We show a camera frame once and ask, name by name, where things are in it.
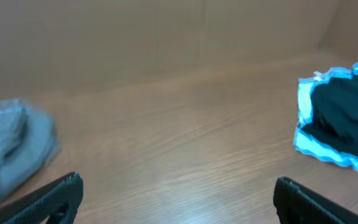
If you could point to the light blue t-shirt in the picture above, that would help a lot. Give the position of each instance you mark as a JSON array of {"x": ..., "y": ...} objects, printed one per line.
[{"x": 307, "y": 144}]

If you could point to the folded grey trousers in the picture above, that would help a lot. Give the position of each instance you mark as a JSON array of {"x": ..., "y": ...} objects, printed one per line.
[{"x": 28, "y": 141}]

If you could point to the black t-shirt in pile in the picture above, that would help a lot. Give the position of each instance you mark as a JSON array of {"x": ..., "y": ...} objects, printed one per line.
[{"x": 335, "y": 114}]

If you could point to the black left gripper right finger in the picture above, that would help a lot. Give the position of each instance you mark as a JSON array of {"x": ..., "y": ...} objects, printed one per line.
[{"x": 297, "y": 204}]

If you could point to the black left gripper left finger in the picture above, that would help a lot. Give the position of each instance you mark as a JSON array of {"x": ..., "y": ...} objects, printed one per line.
[{"x": 55, "y": 203}]

